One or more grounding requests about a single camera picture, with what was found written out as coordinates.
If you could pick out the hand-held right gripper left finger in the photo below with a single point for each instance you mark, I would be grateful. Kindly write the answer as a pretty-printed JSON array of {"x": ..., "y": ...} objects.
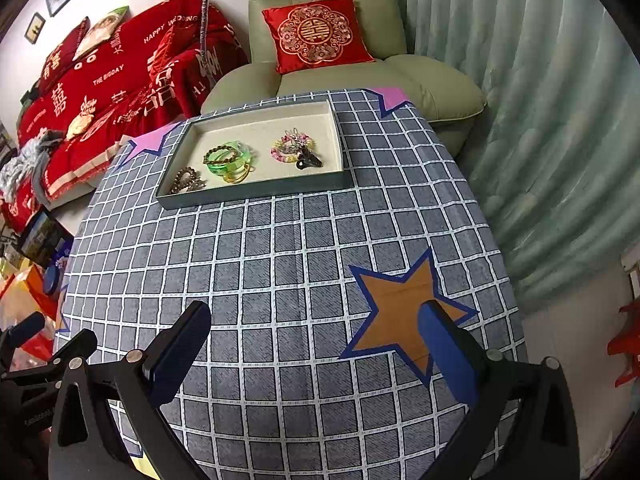
[{"x": 185, "y": 345}]

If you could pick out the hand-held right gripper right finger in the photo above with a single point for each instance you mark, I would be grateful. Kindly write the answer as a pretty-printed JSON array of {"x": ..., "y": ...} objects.
[{"x": 445, "y": 350}]

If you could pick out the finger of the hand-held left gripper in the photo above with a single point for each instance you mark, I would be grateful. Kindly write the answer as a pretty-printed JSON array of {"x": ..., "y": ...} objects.
[
  {"x": 75, "y": 346},
  {"x": 27, "y": 325}
]

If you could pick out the grey jewellery tray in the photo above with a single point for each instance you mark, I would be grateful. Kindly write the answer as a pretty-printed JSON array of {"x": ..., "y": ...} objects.
[{"x": 270, "y": 175}]

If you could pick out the green translucent bangle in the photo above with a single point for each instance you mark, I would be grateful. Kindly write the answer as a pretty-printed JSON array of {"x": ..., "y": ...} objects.
[{"x": 244, "y": 151}]

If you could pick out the black claw hair clip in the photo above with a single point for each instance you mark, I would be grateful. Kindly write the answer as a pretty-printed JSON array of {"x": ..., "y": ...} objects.
[{"x": 307, "y": 161}]

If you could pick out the orange box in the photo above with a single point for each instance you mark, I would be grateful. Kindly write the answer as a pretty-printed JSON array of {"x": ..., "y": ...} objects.
[{"x": 30, "y": 290}]

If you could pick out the orange star sticker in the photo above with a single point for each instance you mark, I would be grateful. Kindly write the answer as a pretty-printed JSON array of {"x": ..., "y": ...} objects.
[{"x": 395, "y": 315}]

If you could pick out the dark printed box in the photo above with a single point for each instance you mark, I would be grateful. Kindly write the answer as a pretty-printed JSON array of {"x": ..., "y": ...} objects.
[{"x": 42, "y": 237}]

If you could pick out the grey cloth pile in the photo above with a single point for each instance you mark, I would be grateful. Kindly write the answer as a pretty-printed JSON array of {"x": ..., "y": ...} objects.
[{"x": 25, "y": 165}]

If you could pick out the red plastic stool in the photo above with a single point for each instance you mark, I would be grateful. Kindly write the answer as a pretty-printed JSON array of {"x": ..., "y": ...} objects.
[{"x": 627, "y": 345}]

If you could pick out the pink star sticker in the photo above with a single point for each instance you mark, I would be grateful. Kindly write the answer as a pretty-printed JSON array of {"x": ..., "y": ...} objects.
[
  {"x": 392, "y": 97},
  {"x": 150, "y": 142}
]

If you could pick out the pale green curtain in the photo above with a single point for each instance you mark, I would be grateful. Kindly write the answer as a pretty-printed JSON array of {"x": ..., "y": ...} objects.
[{"x": 525, "y": 135}]

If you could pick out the red blanket sofa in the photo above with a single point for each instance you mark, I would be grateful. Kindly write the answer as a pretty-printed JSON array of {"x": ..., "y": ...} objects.
[{"x": 130, "y": 75}]

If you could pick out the green armchair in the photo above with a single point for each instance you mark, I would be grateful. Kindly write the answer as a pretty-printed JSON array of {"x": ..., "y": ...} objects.
[{"x": 425, "y": 80}]

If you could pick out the portrait print pillow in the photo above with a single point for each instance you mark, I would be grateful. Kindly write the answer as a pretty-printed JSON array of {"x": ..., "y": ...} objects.
[{"x": 102, "y": 27}]

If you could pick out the red embroidered cushion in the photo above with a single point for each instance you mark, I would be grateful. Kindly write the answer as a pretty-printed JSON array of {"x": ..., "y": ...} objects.
[{"x": 315, "y": 32}]

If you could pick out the small framed wall picture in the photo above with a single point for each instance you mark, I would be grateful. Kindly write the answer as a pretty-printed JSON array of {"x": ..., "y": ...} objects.
[{"x": 35, "y": 27}]

